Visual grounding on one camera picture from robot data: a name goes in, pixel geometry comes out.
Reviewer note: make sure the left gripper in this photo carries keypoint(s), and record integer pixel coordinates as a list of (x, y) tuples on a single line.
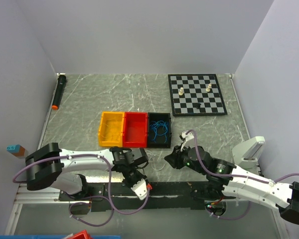
[(130, 184)]

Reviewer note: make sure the red bin at bottom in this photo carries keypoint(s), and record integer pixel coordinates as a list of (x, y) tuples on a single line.
[(80, 235)]

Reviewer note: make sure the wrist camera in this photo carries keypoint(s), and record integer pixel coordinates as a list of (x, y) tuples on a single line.
[(141, 189), (185, 136)]

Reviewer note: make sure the black marker orange cap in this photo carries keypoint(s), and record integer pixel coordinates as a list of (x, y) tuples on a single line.
[(61, 84)]

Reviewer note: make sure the black plastic bin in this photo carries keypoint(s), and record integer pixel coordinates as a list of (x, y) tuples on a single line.
[(159, 130)]

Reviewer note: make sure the black chess piece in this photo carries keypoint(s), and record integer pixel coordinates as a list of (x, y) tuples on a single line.
[(198, 105)]

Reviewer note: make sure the grey white stand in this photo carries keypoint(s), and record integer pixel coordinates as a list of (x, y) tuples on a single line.
[(247, 153)]

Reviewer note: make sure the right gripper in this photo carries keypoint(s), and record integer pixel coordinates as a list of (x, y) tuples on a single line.
[(174, 158)]

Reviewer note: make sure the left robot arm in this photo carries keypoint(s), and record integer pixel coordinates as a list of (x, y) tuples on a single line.
[(59, 168)]

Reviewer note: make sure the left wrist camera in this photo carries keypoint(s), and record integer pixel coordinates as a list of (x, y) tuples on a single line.
[(141, 189)]

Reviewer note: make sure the chessboard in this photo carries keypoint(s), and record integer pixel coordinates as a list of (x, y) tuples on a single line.
[(212, 103)]

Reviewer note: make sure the white chess piece left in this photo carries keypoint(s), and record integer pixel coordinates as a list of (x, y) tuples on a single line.
[(181, 91)]

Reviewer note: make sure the aluminium rail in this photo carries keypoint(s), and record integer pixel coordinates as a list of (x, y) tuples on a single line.
[(45, 196)]

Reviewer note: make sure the blue brown toy block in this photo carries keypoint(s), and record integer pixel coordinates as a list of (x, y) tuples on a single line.
[(17, 150)]

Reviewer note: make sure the white chess piece right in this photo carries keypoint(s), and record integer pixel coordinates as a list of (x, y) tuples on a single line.
[(209, 88)]

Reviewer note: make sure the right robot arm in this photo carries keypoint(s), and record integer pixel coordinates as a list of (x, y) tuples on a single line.
[(225, 179)]

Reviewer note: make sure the red plastic bin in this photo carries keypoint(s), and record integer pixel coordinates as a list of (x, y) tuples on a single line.
[(135, 130)]

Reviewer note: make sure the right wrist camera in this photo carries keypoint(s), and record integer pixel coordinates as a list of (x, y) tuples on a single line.
[(185, 136)]

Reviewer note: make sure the white chess piece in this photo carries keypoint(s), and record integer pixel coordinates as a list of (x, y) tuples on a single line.
[(209, 88), (181, 91)]

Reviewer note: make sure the yellow plastic bin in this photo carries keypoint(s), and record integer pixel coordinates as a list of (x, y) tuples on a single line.
[(110, 133)]

